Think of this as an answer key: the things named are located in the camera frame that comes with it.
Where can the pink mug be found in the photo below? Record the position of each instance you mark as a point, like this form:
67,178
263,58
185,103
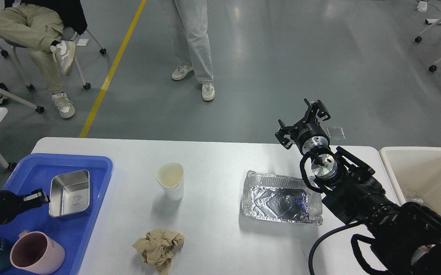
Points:
37,253

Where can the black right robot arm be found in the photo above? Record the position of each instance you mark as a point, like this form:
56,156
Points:
406,239

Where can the seated person khaki trousers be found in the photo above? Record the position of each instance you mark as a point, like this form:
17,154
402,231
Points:
39,26

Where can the white plastic bin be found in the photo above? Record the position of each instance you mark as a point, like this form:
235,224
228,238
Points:
415,172

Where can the clear floor marker plate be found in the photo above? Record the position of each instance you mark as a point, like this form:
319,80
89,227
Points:
335,133

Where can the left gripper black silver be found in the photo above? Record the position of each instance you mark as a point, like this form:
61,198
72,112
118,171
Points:
12,204

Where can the aluminium foil tray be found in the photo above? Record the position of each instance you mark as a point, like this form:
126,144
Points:
280,198

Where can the white paper cup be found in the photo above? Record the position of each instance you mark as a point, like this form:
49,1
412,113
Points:
171,177

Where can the stainless steel rectangular container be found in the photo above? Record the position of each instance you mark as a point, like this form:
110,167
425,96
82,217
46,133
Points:
71,195

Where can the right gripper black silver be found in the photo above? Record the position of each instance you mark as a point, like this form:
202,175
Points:
308,134

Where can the standing person grey jeans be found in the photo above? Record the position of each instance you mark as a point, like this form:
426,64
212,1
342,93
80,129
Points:
193,14

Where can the crumpled brown paper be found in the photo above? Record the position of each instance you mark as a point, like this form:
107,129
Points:
157,248

